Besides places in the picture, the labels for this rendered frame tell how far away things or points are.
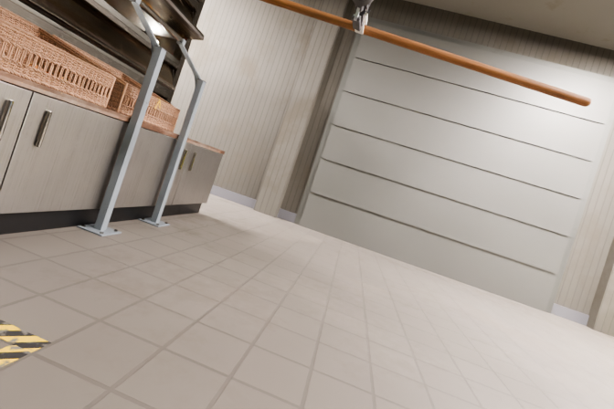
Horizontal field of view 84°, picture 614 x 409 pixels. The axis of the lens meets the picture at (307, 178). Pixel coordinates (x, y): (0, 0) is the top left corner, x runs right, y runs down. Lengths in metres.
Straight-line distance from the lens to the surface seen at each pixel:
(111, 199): 1.91
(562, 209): 4.89
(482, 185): 4.54
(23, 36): 1.55
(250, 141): 4.58
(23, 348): 1.05
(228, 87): 4.85
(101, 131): 1.80
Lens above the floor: 0.55
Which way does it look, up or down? 1 degrees up
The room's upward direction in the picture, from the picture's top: 18 degrees clockwise
